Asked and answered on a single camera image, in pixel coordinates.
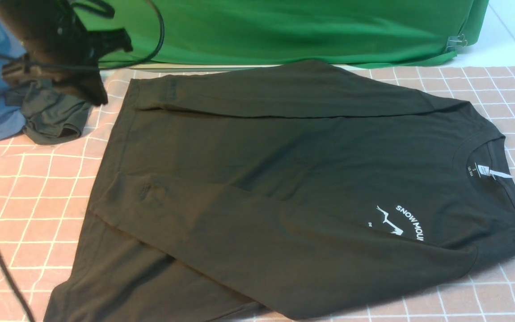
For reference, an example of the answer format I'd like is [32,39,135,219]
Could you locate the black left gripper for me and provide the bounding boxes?
[1,27,133,106]

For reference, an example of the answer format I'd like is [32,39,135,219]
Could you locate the dark gray long-sleeved shirt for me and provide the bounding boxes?
[44,60,515,322]

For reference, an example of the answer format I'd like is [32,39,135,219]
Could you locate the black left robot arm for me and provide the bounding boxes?
[0,0,133,106]

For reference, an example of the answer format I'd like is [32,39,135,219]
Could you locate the dark green crumpled garment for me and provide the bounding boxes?
[4,80,93,145]

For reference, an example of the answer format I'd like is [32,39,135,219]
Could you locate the pink checkered tablecloth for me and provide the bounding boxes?
[0,67,515,322]

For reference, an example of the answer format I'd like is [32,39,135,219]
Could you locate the metal binder clip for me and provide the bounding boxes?
[445,34,468,52]

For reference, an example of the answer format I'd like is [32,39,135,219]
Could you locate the green backdrop cloth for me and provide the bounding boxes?
[73,0,490,69]

